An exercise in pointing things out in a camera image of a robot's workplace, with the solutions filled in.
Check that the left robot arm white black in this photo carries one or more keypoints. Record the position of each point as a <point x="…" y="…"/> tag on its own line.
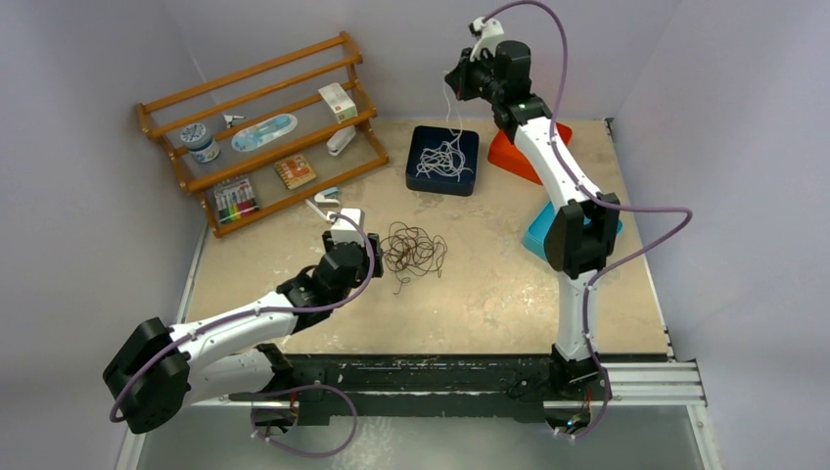
<point x="160" y="369"/>

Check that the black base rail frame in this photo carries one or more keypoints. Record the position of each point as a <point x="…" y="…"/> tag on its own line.
<point x="524" y="387"/>

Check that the blue white round jar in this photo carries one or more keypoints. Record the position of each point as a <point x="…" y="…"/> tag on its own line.
<point x="199" y="142"/>

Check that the dark navy square tray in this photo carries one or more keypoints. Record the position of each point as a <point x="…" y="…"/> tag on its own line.
<point x="442" y="161"/>

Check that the small blue white stapler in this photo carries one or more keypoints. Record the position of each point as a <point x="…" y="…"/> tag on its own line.
<point x="328" y="198"/>

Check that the oval blue white package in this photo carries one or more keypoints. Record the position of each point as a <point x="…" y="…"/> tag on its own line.
<point x="253" y="137"/>

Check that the coloured marker set pack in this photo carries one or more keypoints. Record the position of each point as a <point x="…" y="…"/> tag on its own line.
<point x="235" y="199"/>

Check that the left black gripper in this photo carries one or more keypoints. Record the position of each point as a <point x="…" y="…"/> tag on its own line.
<point x="365" y="263"/>

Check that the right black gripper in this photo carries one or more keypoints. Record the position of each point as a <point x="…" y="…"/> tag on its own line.
<point x="460" y="79"/>

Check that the orange square tray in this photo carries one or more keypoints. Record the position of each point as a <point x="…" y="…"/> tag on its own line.
<point x="503" y="154"/>

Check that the small metal clip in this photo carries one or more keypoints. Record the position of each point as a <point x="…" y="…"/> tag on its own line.
<point x="232" y="120"/>

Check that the white red small box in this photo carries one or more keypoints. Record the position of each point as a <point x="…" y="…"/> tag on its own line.
<point x="339" y="102"/>

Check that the cyan square tray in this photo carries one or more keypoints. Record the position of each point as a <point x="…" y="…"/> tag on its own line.
<point x="538" y="237"/>

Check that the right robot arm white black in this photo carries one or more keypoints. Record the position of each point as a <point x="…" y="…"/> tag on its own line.
<point x="528" y="124"/>

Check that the orange patterned small pack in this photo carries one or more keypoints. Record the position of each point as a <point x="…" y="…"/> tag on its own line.
<point x="295" y="171"/>

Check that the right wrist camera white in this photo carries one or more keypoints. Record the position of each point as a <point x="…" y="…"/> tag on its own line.
<point x="488" y="34"/>

